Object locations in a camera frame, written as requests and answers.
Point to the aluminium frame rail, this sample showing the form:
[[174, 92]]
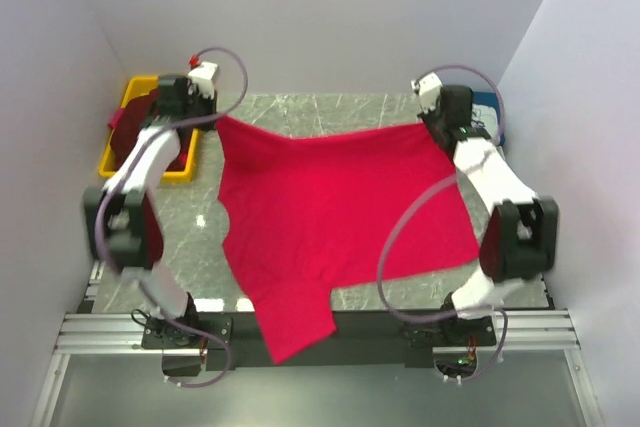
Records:
[[117, 334]]

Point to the yellow plastic bin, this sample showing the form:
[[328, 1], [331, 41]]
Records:
[[137, 85]]

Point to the bright red t-shirt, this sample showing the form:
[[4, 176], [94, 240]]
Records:
[[311, 215]]

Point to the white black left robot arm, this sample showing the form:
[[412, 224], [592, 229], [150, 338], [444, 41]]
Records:
[[122, 228]]

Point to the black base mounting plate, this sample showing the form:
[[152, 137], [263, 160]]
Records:
[[362, 338]]

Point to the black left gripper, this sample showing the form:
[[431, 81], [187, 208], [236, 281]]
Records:
[[210, 103]]

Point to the pink garment in bin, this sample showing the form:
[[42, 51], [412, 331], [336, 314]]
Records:
[[115, 118]]

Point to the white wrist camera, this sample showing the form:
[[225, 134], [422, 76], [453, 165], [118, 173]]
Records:
[[204, 77], [427, 88]]

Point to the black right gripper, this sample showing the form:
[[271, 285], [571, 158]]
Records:
[[427, 117]]

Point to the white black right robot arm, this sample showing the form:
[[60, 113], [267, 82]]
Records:
[[519, 242]]

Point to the folded blue printed t-shirt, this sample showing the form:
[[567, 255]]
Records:
[[487, 114]]

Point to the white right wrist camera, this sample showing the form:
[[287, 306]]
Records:
[[427, 88]]

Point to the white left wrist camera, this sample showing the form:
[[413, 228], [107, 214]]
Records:
[[204, 77]]

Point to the dark maroon t-shirt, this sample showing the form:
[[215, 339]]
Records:
[[124, 137]]

